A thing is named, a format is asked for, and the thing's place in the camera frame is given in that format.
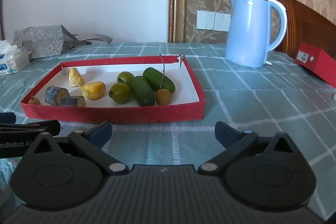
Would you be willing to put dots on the white wall switch panel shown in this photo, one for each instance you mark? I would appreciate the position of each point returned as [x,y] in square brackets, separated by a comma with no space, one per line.
[214,20]

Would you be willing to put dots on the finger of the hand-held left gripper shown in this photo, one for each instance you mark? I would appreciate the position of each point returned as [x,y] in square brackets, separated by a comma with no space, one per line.
[39,126]
[7,118]

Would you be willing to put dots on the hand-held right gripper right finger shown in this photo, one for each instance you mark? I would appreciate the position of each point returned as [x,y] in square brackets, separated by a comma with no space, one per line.
[225,134]

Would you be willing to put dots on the yellow bell pepper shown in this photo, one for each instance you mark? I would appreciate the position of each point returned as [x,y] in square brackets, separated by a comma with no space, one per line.
[93,90]

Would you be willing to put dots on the cut green cucumber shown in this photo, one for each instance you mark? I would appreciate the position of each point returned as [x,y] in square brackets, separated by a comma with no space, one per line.
[157,78]

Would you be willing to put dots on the dark sugarcane piece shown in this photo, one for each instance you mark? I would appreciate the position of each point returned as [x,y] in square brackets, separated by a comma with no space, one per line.
[73,102]
[55,95]

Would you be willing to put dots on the brown longan with long stem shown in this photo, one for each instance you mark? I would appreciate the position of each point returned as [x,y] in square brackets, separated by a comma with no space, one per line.
[163,97]

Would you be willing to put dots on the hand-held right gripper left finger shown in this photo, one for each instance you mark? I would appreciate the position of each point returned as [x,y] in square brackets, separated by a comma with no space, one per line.
[101,134]

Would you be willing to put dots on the light blue electric kettle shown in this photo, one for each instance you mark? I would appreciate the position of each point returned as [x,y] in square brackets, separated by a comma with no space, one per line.
[248,32]

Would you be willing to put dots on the green tomato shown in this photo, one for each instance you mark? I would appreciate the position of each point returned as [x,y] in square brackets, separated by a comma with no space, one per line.
[125,78]
[120,93]

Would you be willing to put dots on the white tissue pack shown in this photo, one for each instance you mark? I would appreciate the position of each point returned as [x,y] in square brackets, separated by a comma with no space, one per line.
[13,61]

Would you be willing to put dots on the red shallow cardboard tray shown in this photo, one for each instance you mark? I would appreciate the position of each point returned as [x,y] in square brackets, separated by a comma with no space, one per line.
[118,115]

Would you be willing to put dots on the pale yellow jackfruit piece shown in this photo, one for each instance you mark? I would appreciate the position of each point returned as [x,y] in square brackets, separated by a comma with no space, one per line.
[75,77]

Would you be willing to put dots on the red carton with label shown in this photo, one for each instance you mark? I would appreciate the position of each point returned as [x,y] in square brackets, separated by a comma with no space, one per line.
[320,64]

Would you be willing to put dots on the brown wooden headboard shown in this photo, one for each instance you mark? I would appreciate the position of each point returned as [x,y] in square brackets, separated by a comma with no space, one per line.
[309,24]

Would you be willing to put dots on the grey patterned bag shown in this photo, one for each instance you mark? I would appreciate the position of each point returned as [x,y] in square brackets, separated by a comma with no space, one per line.
[42,40]

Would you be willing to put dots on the whole green cucumber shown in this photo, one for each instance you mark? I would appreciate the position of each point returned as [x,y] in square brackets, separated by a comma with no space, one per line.
[143,91]

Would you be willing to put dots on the small brown longan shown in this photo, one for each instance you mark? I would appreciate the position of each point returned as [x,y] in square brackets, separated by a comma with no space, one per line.
[34,101]

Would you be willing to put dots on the teal checked tablecloth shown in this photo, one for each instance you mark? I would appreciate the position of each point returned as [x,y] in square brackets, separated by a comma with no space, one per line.
[262,108]

